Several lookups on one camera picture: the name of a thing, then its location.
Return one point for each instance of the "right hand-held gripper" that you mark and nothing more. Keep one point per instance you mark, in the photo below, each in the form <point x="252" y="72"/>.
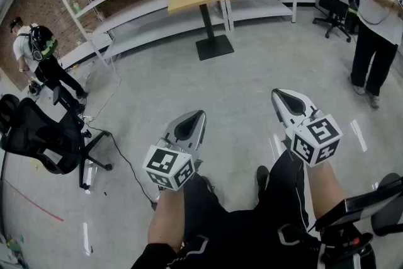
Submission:
<point x="315" y="148"/>

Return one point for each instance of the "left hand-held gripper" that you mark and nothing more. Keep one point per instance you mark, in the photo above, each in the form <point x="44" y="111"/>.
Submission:
<point x="163" y="163"/>

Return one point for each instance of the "person's left forearm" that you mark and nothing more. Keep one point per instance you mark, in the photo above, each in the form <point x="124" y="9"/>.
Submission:
<point x="165" y="220"/>

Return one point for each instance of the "person's right forearm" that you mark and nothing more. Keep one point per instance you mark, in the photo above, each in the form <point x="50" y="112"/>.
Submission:
<point x="325" y="192"/>

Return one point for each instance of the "green plastic bottle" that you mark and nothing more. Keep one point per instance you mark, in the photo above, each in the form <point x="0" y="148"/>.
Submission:
<point x="76" y="8"/>

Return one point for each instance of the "person's left black shoe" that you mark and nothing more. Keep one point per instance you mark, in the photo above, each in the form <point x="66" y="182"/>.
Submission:
<point x="206" y="182"/>

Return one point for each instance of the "person's black shoe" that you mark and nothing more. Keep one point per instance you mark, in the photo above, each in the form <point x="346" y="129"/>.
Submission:
<point x="206" y="182"/>
<point x="262" y="178"/>

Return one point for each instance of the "person's right black shoe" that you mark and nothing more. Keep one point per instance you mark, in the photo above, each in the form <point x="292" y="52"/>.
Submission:
<point x="262" y="178"/>

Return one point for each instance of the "white power strip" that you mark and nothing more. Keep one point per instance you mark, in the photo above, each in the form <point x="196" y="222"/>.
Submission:
<point x="88" y="118"/>

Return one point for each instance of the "person's black clothing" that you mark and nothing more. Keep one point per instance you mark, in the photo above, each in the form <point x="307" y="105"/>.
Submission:
<point x="239" y="236"/>

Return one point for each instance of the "black body-worn equipment pack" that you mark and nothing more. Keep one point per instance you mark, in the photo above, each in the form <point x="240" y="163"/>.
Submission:
<point x="362" y="208"/>

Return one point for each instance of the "table with round black base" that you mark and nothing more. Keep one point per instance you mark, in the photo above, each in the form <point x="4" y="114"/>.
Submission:
<point x="388" y="223"/>

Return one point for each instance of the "black mesh office chair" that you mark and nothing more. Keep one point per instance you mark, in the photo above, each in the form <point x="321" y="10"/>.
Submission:
<point x="31" y="135"/>

